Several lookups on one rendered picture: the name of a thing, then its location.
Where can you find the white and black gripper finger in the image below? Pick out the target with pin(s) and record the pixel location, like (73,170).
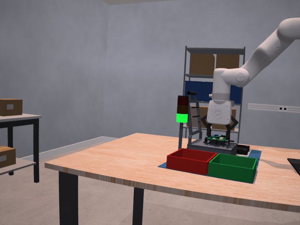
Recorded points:
(207,125)
(229,128)

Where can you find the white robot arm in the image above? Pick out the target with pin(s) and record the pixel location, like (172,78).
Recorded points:
(264,55)

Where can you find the green circuit board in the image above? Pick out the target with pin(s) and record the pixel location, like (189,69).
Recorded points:
(219,138)

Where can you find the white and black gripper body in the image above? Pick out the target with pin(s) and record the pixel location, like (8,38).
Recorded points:
(219,112)

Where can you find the red bin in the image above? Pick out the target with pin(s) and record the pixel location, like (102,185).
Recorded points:
(188,160)

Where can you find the green bin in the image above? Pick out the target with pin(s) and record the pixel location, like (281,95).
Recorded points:
(233,167)

